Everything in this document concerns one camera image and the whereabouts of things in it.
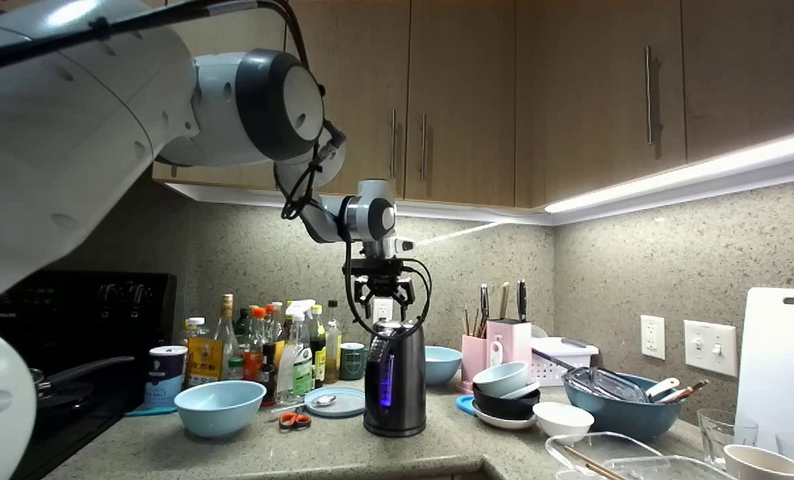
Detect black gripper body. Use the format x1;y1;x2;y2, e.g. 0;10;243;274
343;258;417;307

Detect black electric kettle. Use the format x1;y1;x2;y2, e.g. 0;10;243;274
363;328;426;438

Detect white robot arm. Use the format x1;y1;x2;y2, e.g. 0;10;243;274
0;0;395;294

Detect light blue bowl behind kettle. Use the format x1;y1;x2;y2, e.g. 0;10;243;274
425;343;461;387

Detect green can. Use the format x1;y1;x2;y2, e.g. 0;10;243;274
338;340;365;382

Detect spray bottle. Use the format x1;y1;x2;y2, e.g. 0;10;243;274
278;298;314;406

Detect light blue plate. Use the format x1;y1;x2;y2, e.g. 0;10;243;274
305;384;365;418

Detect pink knife block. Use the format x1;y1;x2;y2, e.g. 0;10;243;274
461;320;534;390

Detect red cap sauce bottle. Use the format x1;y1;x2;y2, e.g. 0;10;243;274
243;304;266;382

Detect stacked bowls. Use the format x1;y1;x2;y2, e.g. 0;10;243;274
469;362;542;430

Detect orange scissors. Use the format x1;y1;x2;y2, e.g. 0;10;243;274
278;411;313;430

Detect yellow label oil bottle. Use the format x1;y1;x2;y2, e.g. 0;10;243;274
184;318;224;387

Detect light blue bowl front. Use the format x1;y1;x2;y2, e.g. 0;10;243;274
173;378;266;440

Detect blue salt canister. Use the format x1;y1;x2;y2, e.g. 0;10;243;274
144;343;188;408

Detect small white bowl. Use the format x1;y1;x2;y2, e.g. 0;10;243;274
534;402;594;440

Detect glass baking dish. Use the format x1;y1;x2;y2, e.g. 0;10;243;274
543;431;732;480

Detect large blue mixing bowl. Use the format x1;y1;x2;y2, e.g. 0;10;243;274
565;384;680;443

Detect black stove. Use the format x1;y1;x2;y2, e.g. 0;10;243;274
0;270;176;480

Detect drinking glass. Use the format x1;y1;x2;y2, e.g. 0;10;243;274
698;408;760;467

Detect white cutting board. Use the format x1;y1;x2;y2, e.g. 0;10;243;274
738;287;794;444

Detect white cup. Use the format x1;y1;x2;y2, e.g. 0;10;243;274
724;443;794;480

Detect under-cabinet light strip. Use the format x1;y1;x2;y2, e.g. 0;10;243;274
158;135;794;226

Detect wall outlet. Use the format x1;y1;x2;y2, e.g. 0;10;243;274
640;314;667;360

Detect light switch plate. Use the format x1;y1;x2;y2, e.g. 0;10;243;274
686;320;738;378

